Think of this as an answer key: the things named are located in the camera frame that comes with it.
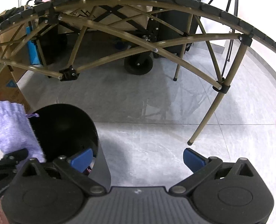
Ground purple knitted pouch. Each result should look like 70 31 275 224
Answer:
0 101 47 170

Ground black round trash bin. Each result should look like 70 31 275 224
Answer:
31 104 111 191

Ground cardboard box with green liner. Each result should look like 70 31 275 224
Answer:
0 64 30 112

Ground blue foam roll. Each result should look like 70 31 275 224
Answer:
25 26 42 66

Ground tan folding slat table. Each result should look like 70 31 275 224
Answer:
0 0 276 145

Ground black gloves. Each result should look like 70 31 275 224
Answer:
0 5 32 23

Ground black folding wagon cart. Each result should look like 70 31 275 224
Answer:
36 7 153 81

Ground black luggage bag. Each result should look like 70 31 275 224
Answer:
154 0 201 55

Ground black camera tripod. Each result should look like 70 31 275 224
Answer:
208 0 239 76

